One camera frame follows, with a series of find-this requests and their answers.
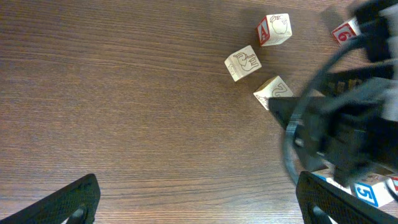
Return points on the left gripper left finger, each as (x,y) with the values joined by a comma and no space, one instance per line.
(75,203)

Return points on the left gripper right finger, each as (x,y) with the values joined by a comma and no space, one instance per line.
(321,202)

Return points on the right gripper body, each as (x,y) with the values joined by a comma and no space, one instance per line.
(350,130)

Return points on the plain wooden block blue side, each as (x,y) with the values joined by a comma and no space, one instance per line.
(373,189)

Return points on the green sided number block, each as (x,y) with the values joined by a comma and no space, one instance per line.
(272,88)

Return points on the ice cream block blue side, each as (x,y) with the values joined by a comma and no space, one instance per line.
(327,176)

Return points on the leaf block red side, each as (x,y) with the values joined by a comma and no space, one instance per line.
(394,179)

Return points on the number six block red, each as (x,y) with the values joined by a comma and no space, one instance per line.
(346,31)

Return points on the apple block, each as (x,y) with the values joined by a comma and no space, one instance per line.
(274,29)

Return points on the elephant block red side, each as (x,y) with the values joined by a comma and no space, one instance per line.
(242,63)

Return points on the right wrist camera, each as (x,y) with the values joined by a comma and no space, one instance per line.
(374,27)

